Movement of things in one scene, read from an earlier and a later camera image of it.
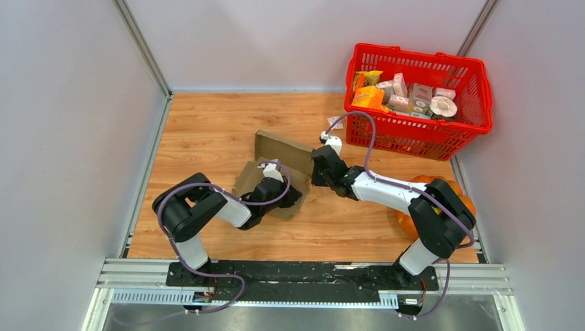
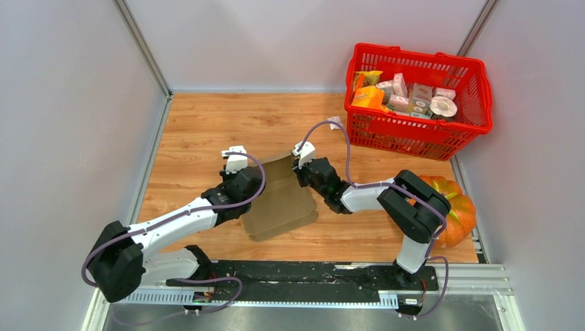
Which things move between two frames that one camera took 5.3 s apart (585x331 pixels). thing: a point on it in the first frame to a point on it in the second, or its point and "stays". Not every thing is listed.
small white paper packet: [338, 125] stays
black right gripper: [314, 179] to [300, 172]
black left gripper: [291, 198] to [226, 177]
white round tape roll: [443, 106] stays
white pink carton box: [399, 85] stays
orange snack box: [370, 96] stays
